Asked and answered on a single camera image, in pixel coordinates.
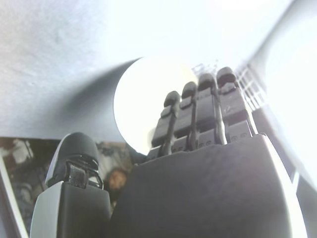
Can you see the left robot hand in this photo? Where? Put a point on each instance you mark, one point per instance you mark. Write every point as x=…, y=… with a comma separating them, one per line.
x=198, y=193

